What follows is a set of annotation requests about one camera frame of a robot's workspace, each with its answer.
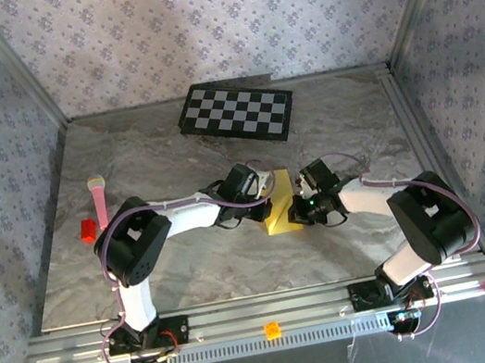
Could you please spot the yellow square paper sheet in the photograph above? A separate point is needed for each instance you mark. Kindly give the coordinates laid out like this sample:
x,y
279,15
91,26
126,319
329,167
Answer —
x,y
284,223

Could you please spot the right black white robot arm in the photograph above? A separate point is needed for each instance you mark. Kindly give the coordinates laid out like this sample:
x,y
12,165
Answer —
x,y
427,215

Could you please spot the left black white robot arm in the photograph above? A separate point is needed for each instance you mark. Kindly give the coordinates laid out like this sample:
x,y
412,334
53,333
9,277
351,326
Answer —
x,y
136,242

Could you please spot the black grey checkerboard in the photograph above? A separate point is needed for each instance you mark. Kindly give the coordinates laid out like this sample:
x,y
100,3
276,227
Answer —
x,y
235,114

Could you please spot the orange toy brick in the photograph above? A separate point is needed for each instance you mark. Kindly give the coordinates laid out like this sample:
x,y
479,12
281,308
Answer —
x,y
272,330

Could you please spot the red toy brick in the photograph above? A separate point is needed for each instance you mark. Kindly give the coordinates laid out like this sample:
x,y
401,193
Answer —
x,y
88,230

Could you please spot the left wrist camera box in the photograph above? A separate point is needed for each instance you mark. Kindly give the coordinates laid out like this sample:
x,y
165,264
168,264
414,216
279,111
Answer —
x,y
265,183

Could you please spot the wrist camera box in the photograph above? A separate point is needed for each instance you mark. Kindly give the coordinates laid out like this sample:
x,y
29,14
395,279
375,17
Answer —
x,y
265,183
303,185

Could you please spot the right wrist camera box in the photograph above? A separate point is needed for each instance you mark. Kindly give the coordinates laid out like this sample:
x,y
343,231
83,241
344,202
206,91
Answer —
x,y
303,185

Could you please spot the aluminium mounting rail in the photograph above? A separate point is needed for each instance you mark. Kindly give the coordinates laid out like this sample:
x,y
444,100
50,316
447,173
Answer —
x,y
265,309

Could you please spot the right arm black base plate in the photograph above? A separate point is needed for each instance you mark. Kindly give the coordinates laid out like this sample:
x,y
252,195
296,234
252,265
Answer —
x,y
361,297

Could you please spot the aluminium side rail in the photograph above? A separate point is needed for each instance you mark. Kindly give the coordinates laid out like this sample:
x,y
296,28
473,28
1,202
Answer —
x,y
403,106

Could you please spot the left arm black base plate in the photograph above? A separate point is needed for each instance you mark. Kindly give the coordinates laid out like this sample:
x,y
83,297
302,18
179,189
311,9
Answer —
x,y
179,329

